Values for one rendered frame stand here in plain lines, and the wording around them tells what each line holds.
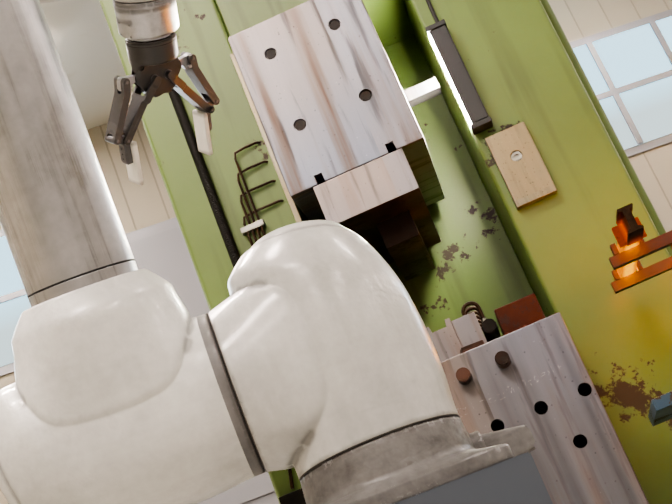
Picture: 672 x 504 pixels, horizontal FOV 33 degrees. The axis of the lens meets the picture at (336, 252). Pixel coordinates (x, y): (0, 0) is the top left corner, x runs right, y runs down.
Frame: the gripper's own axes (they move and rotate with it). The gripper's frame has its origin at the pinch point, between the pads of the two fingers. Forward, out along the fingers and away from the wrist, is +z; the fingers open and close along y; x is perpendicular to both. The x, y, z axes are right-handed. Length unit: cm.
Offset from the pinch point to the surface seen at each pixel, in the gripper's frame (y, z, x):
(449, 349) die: -47, 53, 15
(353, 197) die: -52, 31, -14
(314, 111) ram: -58, 17, -29
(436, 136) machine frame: -105, 41, -36
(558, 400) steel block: -49, 56, 39
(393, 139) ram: -64, 22, -12
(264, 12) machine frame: -74, 5, -60
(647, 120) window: -482, 199, -195
